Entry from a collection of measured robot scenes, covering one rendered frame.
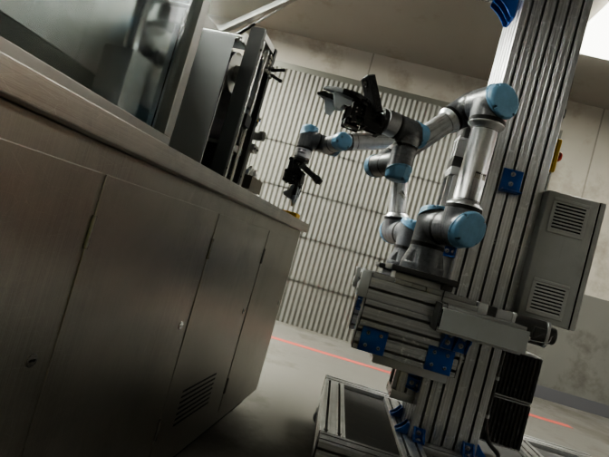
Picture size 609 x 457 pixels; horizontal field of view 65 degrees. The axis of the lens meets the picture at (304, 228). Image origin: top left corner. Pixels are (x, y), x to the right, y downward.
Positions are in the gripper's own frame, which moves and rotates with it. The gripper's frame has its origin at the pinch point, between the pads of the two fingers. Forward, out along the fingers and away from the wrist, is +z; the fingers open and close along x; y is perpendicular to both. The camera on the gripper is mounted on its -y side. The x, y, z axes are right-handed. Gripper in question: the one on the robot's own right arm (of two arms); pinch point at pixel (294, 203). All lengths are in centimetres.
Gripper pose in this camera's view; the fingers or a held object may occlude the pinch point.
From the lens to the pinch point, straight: 208.1
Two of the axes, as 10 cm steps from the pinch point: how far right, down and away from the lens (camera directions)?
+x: -1.9, -0.9, -9.8
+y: -9.4, -2.5, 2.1
